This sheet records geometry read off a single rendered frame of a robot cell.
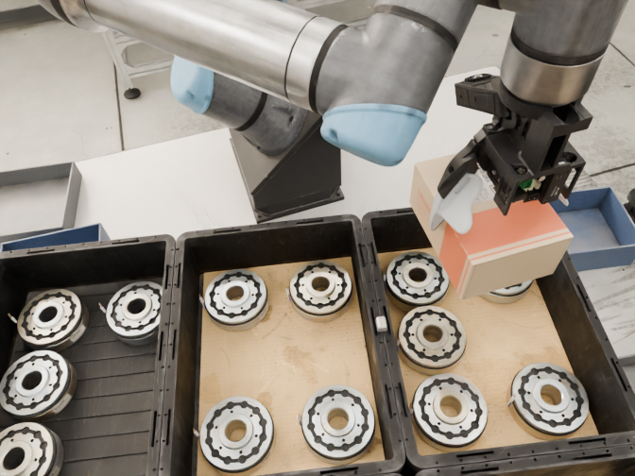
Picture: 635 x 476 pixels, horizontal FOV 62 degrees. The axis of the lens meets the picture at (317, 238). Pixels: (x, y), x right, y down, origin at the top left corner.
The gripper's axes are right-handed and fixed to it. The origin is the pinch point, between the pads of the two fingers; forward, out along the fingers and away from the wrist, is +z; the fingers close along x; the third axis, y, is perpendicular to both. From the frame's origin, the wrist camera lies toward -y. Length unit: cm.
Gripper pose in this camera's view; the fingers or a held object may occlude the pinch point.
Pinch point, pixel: (485, 210)
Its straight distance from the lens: 66.9
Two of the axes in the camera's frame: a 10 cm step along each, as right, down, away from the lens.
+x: 9.6, -2.5, 1.3
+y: 2.8, 7.6, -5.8
